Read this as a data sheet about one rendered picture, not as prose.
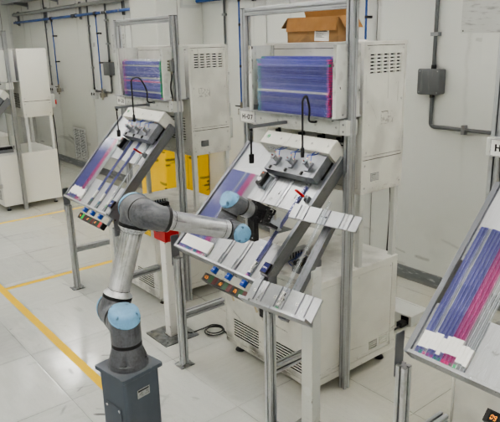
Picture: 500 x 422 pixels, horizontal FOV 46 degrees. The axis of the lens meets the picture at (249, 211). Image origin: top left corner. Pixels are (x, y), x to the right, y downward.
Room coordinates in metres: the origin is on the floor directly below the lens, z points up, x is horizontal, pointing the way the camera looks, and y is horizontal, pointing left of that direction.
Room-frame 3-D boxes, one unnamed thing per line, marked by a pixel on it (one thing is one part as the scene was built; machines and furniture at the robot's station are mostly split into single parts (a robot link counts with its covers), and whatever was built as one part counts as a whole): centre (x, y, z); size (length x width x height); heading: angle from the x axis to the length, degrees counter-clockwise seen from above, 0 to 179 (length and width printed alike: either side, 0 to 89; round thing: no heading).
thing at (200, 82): (4.18, 0.57, 0.95); 1.35 x 0.82 x 1.90; 129
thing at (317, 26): (3.19, -0.42, 1.82); 0.68 x 0.30 x 0.20; 39
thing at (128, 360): (2.03, 0.48, 0.60); 0.15 x 0.15 x 0.10
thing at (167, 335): (3.31, 0.50, 0.39); 0.24 x 0.24 x 0.78; 39
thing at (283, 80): (2.91, -0.26, 1.52); 0.51 x 0.13 x 0.27; 39
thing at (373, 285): (3.04, -0.32, 0.31); 0.70 x 0.65 x 0.62; 39
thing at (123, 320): (2.03, 0.48, 0.72); 0.13 x 0.12 x 0.14; 29
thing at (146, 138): (4.04, 0.72, 0.66); 1.01 x 0.73 x 1.31; 129
